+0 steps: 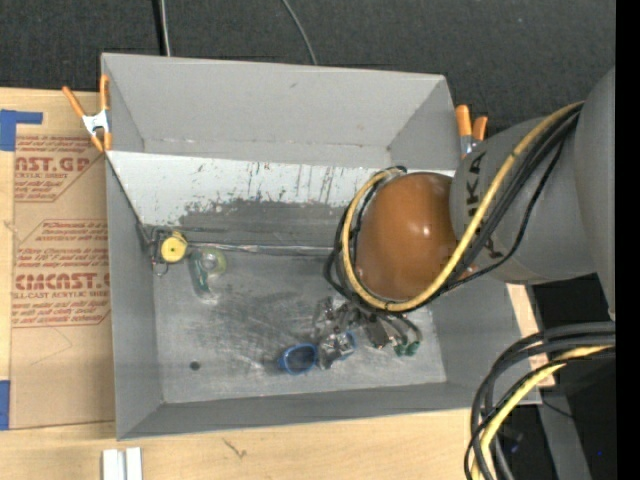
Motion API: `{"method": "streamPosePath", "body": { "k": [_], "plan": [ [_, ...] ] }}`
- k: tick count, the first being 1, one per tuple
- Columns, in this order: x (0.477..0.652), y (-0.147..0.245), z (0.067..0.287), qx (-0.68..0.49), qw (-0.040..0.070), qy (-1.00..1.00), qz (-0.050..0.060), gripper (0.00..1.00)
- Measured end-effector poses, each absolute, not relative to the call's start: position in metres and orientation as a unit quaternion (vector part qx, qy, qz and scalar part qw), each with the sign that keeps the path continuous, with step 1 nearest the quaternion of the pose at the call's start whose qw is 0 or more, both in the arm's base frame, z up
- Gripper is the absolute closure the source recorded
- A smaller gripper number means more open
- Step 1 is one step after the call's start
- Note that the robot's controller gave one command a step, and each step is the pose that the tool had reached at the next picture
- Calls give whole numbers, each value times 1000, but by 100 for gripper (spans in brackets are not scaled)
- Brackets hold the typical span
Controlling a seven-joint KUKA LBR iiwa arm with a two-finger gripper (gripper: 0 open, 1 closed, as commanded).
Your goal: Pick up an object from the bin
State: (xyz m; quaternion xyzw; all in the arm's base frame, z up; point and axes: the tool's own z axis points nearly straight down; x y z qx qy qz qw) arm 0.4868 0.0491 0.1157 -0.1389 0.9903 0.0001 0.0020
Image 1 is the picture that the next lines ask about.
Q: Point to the clear green-tinted plastic thing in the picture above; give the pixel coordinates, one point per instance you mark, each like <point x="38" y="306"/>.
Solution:
<point x="202" y="278"/>

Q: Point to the grey metal bin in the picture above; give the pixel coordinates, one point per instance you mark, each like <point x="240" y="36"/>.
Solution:
<point x="240" y="328"/>

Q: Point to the blue sunglasses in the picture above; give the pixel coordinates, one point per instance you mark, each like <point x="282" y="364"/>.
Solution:
<point x="297" y="359"/>

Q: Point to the brown cardboard board red print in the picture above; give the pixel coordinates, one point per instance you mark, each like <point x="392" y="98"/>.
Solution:
<point x="60" y="358"/>

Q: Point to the yellow round disc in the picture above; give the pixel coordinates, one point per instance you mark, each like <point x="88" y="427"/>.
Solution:
<point x="173" y="250"/>

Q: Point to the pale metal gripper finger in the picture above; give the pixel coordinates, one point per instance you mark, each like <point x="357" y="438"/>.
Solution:
<point x="331" y="314"/>
<point x="336" y="348"/>

